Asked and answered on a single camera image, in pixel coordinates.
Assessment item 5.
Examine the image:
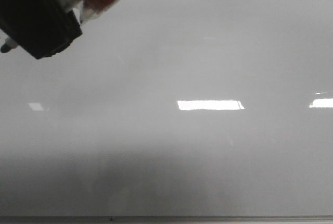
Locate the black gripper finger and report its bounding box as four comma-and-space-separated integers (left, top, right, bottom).
1, 0, 82, 59

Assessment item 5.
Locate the white whiteboard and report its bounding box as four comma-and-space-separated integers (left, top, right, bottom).
1, 0, 332, 216

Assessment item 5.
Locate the grey aluminium whiteboard frame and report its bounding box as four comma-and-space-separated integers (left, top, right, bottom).
1, 215, 332, 223

